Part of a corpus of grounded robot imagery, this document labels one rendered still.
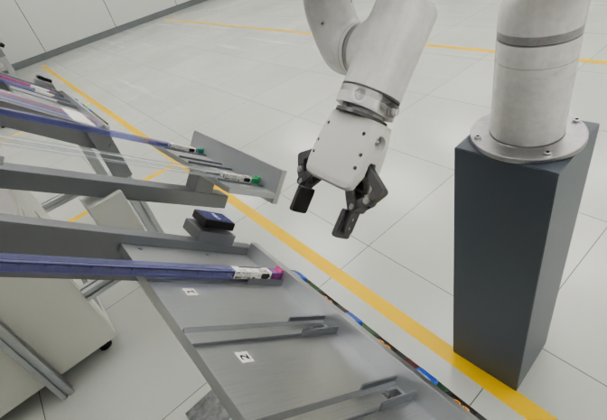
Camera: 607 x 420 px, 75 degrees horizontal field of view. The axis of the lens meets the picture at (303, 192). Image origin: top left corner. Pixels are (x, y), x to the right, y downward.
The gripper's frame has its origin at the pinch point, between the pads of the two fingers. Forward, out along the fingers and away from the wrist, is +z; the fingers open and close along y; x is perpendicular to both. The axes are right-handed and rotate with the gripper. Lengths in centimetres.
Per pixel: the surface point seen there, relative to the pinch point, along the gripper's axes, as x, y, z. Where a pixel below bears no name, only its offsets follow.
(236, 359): 19.5, -14.3, 10.2
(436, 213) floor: -112, 39, -3
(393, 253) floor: -92, 39, 17
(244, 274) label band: 10.0, -0.7, 9.1
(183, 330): 22.5, -9.9, 10.1
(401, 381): 3.5, -21.5, 9.6
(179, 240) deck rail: 15.1, 8.1, 9.1
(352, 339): 3.5, -14.6, 9.4
